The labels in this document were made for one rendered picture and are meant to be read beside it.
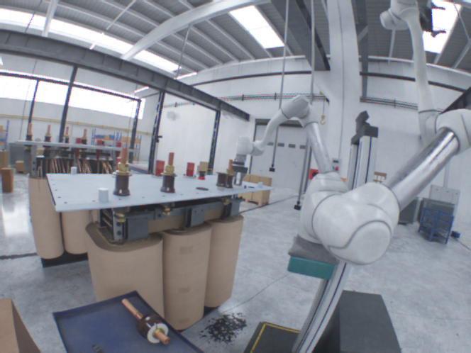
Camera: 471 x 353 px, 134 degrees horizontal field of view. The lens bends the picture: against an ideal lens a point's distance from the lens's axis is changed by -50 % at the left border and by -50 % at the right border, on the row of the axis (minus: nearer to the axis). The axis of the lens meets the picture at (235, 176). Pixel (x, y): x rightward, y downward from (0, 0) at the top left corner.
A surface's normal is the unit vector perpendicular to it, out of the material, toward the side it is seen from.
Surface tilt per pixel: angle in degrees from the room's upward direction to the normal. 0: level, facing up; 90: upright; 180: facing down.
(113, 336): 0
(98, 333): 0
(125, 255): 90
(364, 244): 94
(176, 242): 90
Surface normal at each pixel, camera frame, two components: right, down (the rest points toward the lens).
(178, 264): 0.24, 0.11
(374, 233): -0.15, 0.20
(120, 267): 0.51, 0.15
